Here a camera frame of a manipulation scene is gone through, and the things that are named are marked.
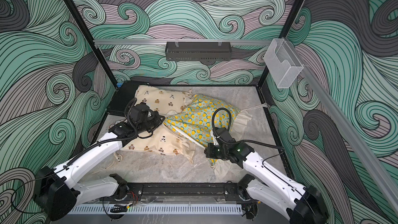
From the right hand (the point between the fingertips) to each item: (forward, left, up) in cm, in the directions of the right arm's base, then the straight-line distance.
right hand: (203, 153), depth 77 cm
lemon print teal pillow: (+18, +4, +2) cm, 19 cm away
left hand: (+16, +19, +11) cm, 27 cm away
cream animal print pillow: (+33, +24, +3) cm, 41 cm away
